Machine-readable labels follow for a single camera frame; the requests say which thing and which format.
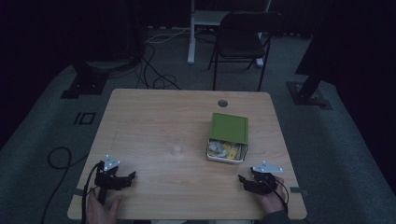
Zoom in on black tangled floor cables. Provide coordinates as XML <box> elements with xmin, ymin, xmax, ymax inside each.
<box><xmin>135</xmin><ymin>29</ymin><xmax>182</xmax><ymax>91</ymax></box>

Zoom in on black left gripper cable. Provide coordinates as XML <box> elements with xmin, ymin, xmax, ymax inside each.
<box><xmin>80</xmin><ymin>161</ymin><xmax>105</xmax><ymax>224</ymax></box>

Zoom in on white desk frame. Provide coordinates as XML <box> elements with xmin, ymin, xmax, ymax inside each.
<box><xmin>186</xmin><ymin>0</ymin><xmax>273</xmax><ymax>68</ymax></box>

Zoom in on black folding chair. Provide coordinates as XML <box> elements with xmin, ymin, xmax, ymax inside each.
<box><xmin>207</xmin><ymin>11</ymin><xmax>284</xmax><ymax>93</ymax></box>

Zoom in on black slanted stand with base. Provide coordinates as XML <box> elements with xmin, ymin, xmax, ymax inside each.
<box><xmin>285</xmin><ymin>0</ymin><xmax>333</xmax><ymax>110</ymax></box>

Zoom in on clear glass cup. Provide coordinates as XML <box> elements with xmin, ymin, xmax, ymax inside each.
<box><xmin>165</xmin><ymin>132</ymin><xmax>189</xmax><ymax>158</ymax></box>

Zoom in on white box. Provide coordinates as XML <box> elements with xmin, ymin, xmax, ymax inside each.
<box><xmin>205</xmin><ymin>138</ymin><xmax>248</xmax><ymax>165</ymax></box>

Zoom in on black stand with square base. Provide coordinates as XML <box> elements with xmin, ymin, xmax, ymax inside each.
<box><xmin>60</xmin><ymin>59</ymin><xmax>110</xmax><ymax>100</ymax></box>

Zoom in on person's left hand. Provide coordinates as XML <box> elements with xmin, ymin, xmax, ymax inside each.
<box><xmin>86</xmin><ymin>186</ymin><xmax>123</xmax><ymax>224</ymax></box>

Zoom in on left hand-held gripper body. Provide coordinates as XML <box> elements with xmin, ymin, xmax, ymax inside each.
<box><xmin>93</xmin><ymin>154</ymin><xmax>126</xmax><ymax>206</ymax></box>

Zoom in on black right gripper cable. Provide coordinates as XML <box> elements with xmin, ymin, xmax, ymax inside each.
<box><xmin>273</xmin><ymin>179</ymin><xmax>290</xmax><ymax>216</ymax></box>

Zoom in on green box lid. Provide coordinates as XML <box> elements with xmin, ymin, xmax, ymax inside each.
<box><xmin>208</xmin><ymin>112</ymin><xmax>249</xmax><ymax>146</ymax></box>

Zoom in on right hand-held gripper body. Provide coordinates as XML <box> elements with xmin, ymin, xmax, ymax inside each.
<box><xmin>250</xmin><ymin>161</ymin><xmax>285</xmax><ymax>196</ymax></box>

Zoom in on white floor cable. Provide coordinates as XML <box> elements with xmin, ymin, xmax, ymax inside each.
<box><xmin>145</xmin><ymin>26</ymin><xmax>191</xmax><ymax>45</ymax></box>

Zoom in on pile of small sachets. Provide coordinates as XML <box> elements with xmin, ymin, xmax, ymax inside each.
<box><xmin>207</xmin><ymin>139</ymin><xmax>246</xmax><ymax>161</ymax></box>

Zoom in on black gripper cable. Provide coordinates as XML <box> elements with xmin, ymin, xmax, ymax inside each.
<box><xmin>273</xmin><ymin>179</ymin><xmax>290</xmax><ymax>216</ymax></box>
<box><xmin>80</xmin><ymin>161</ymin><xmax>105</xmax><ymax>224</ymax></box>

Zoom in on black floor cable loop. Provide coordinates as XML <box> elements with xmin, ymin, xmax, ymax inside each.
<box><xmin>39</xmin><ymin>147</ymin><xmax>90</xmax><ymax>224</ymax></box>

